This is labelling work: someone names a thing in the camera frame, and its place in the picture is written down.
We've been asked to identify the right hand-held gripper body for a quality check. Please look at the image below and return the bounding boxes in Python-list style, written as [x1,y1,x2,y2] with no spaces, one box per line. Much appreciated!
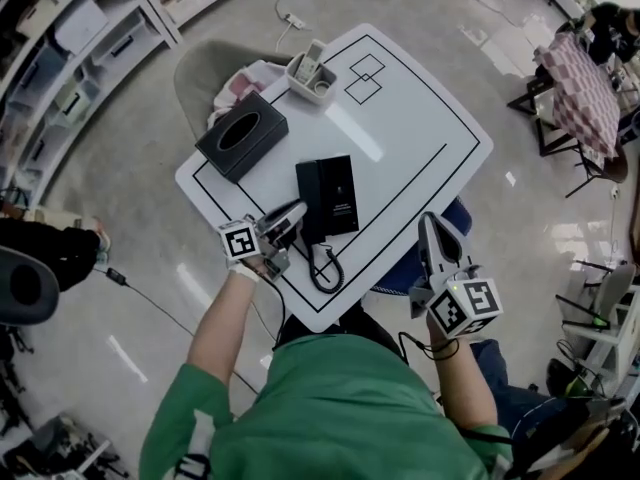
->
[408,257,504,340]

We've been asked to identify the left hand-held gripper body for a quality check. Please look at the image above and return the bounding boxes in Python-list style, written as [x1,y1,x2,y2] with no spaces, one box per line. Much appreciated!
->
[218,215,302,283]

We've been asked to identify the black telephone handset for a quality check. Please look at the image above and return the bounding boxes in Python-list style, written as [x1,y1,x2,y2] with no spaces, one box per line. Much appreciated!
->
[295,159,327,245]

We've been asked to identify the black telephone base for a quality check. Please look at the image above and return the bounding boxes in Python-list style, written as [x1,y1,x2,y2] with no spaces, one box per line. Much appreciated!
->
[318,154,361,237]

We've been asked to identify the person's left forearm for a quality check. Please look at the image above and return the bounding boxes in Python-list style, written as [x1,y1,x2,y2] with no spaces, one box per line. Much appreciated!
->
[185,266,262,387]

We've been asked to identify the person's right forearm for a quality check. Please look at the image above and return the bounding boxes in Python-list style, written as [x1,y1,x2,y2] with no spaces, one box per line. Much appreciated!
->
[425,315,501,432]

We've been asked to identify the person's left hand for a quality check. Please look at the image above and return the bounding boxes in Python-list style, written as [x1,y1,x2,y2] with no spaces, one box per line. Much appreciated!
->
[243,257,272,279]

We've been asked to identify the white wrist band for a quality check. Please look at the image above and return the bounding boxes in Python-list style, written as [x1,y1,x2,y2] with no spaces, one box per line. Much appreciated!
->
[228,261,262,284]

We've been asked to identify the blue stool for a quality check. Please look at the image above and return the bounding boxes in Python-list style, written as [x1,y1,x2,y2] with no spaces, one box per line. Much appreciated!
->
[372,195,472,297]

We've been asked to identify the black tissue box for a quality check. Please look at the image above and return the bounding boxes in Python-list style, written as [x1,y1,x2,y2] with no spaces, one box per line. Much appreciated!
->
[194,91,290,185]

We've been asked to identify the person's blue jeans leg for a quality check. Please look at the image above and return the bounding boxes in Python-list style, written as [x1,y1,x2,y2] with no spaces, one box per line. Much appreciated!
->
[468,339,569,435]

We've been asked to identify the grey desk organizer tray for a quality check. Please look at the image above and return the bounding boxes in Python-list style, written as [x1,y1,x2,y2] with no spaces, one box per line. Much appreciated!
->
[285,51,338,106]

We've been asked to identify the pink and white cloth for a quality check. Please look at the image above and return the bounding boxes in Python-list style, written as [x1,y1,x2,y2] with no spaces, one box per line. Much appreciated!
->
[206,59,282,130]

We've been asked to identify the white remote control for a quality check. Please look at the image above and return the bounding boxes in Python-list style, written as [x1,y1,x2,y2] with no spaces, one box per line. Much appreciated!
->
[294,40,327,84]

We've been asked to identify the black bag with gear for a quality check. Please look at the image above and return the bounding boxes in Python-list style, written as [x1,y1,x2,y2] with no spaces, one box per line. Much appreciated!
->
[509,356,640,480]

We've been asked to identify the grey-green upholstered chair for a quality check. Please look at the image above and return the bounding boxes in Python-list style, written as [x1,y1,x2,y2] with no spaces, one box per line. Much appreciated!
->
[173,39,297,145]

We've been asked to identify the person's green shirt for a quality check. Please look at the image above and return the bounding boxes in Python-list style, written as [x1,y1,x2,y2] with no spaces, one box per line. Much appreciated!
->
[139,334,517,480]

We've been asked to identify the table with checkered cloth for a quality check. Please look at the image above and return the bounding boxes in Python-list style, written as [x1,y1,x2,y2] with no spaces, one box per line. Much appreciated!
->
[506,31,629,199]

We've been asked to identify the black office chair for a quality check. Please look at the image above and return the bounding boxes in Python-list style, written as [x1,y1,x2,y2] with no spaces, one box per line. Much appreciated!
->
[0,245,62,327]

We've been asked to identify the white shelving unit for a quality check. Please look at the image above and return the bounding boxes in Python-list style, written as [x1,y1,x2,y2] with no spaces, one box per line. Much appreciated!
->
[0,0,281,212]

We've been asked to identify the translucent storage bin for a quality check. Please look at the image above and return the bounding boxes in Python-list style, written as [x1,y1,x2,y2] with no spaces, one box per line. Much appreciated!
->
[91,13,147,68]

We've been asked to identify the white storage box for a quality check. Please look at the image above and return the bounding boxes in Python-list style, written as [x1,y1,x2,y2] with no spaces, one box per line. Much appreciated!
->
[53,0,110,55]

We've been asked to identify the pile of black equipment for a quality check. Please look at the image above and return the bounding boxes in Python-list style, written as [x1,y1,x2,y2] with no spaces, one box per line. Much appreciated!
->
[0,411,132,480]

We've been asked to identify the black coiled telephone cord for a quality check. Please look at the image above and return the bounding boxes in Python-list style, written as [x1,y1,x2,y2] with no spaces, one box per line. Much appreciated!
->
[306,240,344,294]

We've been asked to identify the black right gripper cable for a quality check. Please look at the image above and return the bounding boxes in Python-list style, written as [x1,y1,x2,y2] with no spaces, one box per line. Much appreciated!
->
[397,331,437,367]

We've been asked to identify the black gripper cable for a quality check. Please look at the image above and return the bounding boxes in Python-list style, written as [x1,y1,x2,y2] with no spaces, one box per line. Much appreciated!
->
[249,267,289,354]
[397,331,437,367]

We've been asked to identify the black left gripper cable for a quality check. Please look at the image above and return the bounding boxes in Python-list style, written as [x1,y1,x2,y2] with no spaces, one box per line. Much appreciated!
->
[249,267,289,354]

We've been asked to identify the black power adapter with cable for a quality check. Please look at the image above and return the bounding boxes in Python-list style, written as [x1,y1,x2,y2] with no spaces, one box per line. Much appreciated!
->
[104,266,261,394]

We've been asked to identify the white frame chair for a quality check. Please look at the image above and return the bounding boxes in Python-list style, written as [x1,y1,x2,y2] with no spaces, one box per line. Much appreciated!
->
[555,261,640,399]

